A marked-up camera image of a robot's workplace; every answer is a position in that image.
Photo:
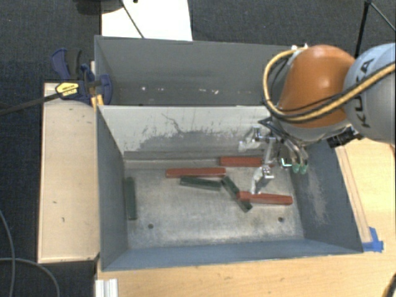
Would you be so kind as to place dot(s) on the red-brown flat block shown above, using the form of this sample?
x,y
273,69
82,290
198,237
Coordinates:
x,y
239,161
195,172
269,199

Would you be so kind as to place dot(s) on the dark green flat block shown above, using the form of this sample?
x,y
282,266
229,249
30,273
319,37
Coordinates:
x,y
131,198
199,183
232,190

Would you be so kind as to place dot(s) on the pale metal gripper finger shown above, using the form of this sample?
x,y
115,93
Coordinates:
x,y
268,172
256,135

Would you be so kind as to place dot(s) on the black cylinder on white bracket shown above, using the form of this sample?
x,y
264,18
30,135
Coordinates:
x,y
340,139

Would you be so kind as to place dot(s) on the pale wood board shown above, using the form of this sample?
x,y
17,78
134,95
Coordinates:
x,y
68,178

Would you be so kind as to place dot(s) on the grey metal bin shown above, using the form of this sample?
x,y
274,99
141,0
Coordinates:
x,y
201,224

